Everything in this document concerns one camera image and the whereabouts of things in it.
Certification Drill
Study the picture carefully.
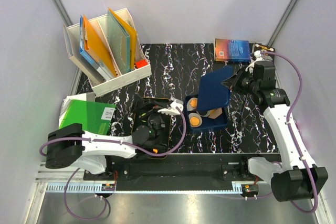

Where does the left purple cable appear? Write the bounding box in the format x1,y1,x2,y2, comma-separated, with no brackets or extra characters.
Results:
39,107,187,221

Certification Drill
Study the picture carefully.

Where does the white file organizer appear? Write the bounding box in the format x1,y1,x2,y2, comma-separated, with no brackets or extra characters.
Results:
63,11,152,97

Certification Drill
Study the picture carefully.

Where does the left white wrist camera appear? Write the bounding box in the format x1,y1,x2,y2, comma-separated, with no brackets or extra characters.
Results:
158,99,183,115

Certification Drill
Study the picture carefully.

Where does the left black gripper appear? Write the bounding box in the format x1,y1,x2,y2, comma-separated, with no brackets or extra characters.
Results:
131,95,174,148

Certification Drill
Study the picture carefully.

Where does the green clip file folder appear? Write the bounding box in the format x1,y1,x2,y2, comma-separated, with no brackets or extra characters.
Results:
58,99,116,135

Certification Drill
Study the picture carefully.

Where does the blue binder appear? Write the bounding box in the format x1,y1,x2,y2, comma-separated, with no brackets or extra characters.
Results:
79,15,102,67

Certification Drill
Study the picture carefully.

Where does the blue tin box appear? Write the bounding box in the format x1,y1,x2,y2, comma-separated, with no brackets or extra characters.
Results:
183,94,228,133

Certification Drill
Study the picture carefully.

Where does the blue tin lid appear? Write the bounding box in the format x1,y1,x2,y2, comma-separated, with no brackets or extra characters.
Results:
197,66,233,111

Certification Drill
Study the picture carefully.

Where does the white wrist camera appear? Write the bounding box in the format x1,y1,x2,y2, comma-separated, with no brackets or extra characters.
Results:
158,99,183,115
245,50,265,73

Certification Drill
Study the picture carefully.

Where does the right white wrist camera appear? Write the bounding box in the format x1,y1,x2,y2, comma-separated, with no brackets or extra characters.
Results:
245,50,265,73

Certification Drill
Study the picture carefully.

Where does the orange leaf cookie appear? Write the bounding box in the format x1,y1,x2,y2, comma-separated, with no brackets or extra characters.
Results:
190,98,197,108

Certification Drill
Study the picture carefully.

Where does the black sandwich cookie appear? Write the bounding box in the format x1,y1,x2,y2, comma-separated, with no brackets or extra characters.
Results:
198,111,209,117

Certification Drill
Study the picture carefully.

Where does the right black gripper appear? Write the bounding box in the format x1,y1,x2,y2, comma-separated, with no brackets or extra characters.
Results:
223,66,259,95

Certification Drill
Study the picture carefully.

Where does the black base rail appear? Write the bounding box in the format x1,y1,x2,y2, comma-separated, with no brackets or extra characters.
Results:
83,152,271,192

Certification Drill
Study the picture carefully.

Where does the red small box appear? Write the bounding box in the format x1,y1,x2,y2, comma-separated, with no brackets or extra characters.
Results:
135,59,148,69

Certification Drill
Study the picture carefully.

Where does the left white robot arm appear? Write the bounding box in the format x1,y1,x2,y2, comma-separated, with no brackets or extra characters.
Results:
40,95,174,180

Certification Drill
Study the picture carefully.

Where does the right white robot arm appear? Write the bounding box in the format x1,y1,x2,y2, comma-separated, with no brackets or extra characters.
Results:
222,61,328,202

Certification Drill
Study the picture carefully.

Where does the purple cable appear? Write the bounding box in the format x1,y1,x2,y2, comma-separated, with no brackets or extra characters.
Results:
39,107,187,221
217,52,320,213

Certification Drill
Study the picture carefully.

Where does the yellow orange folder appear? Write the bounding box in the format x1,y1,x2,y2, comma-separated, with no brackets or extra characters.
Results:
110,8,137,72

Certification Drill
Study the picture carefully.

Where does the orange dotted round cookie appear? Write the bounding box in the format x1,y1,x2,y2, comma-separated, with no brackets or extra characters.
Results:
190,116,201,127

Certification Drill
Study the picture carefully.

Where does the teal speckled folder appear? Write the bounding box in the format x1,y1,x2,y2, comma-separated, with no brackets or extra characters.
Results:
107,8,131,74

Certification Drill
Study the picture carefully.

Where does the black paperback book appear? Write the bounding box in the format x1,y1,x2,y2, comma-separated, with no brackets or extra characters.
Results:
251,42,275,57

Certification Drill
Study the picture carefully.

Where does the black gold-rimmed tray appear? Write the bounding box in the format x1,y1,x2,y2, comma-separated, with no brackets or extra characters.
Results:
130,97,173,160

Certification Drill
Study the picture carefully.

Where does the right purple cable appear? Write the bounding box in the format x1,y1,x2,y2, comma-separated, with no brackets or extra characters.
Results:
217,52,320,213

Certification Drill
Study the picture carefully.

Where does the blue orange book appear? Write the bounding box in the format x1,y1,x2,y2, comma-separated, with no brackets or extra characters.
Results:
214,38,251,62

